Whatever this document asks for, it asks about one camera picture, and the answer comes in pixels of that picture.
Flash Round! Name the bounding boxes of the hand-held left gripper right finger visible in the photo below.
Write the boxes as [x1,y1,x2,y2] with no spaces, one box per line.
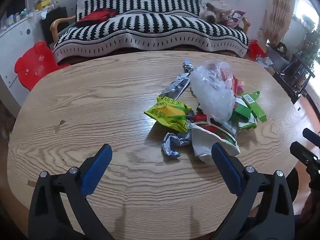
[210,142,295,240]

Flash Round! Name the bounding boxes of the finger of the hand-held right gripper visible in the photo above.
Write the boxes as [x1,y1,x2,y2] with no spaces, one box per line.
[302,128,320,147]
[290,141,320,175]

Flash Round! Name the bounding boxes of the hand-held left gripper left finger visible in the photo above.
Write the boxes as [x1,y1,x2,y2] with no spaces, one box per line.
[28,144,115,240]

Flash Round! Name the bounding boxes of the black trash bin gold rim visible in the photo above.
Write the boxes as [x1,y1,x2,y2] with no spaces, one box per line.
[285,167,299,204]

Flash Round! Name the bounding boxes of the white wrapper with red print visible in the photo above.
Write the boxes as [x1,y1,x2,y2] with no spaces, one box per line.
[190,121,240,165]

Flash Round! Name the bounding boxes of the green white packet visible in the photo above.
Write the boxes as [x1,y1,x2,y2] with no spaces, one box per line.
[237,117,258,130]

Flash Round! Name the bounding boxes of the small red wrapper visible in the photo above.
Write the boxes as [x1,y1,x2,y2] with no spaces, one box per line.
[186,114,208,123]

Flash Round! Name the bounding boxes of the small green box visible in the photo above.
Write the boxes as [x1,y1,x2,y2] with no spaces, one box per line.
[231,97,252,120]

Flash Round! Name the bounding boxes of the long green carton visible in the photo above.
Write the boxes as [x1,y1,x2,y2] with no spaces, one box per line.
[241,91,267,123]

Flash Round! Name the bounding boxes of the clear plastic bag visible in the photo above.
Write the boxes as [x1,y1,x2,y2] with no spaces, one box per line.
[190,61,237,123]

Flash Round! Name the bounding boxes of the yellow green snack packet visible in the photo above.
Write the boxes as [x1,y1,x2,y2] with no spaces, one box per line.
[144,95,193,133]

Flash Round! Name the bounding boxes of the red pink packet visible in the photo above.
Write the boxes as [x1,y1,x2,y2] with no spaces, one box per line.
[230,75,244,95]

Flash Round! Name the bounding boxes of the long silver foil packet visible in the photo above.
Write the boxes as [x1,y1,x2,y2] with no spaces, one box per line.
[159,72,190,100]

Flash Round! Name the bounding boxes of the small twisted foil wrapper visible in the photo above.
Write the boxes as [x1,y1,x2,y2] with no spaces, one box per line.
[182,59,197,73]

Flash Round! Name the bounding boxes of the wooden table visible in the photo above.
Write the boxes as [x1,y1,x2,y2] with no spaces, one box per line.
[7,51,307,240]

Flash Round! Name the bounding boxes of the black wooden chair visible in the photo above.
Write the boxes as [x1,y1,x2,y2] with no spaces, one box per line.
[272,55,315,104]

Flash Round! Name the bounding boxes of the papers on floor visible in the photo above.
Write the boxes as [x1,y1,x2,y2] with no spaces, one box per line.
[256,56,274,68]

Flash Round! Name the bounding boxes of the potted plant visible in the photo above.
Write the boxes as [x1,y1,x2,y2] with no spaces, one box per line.
[295,22,320,68]

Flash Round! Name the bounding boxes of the red bag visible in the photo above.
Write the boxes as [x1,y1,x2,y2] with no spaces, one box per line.
[247,40,267,62]

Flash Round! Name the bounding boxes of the red bear-shaped plastic stool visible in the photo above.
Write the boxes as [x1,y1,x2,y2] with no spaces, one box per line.
[14,41,70,92]

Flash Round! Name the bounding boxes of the patterned curtain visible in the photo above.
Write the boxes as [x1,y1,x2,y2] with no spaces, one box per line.
[261,0,297,47]

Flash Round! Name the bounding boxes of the pink printed cushion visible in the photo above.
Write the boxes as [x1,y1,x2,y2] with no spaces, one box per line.
[225,10,247,28]

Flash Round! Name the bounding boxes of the red cushion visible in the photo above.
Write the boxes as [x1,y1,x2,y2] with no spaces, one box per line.
[75,8,117,28]

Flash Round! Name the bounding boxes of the black white striped sofa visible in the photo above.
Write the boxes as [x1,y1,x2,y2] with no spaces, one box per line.
[52,0,249,64]

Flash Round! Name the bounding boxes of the white cabinet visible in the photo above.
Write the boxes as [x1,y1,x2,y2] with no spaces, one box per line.
[0,10,54,118]

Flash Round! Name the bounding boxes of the brown plush toy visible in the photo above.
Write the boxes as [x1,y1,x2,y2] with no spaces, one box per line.
[199,0,235,23]

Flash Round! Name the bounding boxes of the yellow green box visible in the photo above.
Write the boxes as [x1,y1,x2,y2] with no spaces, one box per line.
[34,0,52,10]

